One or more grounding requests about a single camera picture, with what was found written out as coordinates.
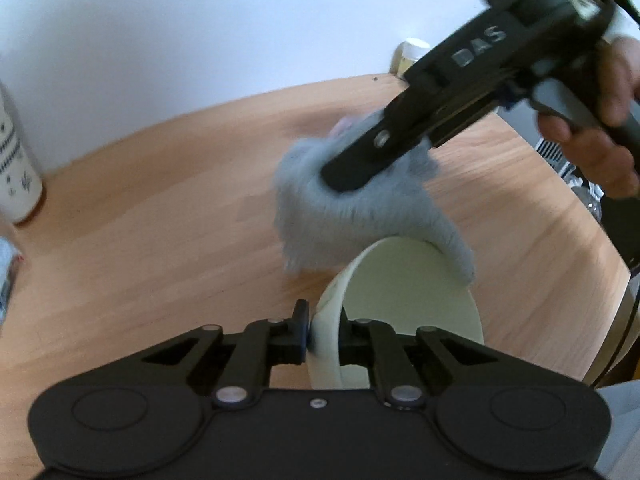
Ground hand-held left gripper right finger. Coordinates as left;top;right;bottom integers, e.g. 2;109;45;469
339;310;501;410

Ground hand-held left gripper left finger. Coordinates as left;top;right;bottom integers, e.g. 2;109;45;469
141;300;312;407

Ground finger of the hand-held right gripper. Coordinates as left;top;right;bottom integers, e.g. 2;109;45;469
320;89;521;194

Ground pink and grey cleaning cloth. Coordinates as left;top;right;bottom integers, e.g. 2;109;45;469
272;115;477;287

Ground pale yellow bowl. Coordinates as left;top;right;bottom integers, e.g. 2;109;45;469
306;238;485;391

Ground person's right hand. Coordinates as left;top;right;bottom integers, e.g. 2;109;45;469
537;37;640;198

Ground small white-capped bottle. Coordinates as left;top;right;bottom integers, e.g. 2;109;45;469
391;39;434;79

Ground white appliance with vents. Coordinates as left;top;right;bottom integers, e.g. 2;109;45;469
536;136;577;173

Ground clear plastic bottle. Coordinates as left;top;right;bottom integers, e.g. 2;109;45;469
567;175;603;223

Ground blue printed packet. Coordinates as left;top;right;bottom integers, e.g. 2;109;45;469
0;237;24;322

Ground white tumbler with red lid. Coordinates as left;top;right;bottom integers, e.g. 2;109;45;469
0;80;47;225

